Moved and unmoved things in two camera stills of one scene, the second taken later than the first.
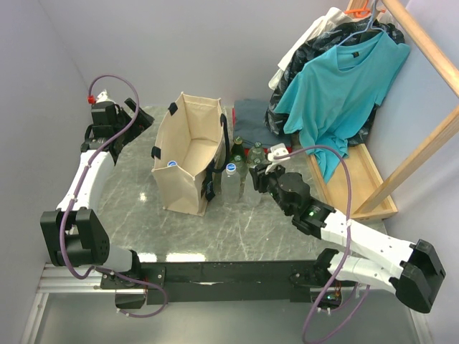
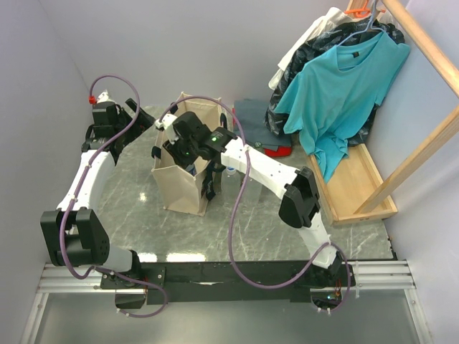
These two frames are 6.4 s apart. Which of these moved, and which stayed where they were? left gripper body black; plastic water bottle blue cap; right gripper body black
Moved: right gripper body black
Stayed: plastic water bottle blue cap; left gripper body black
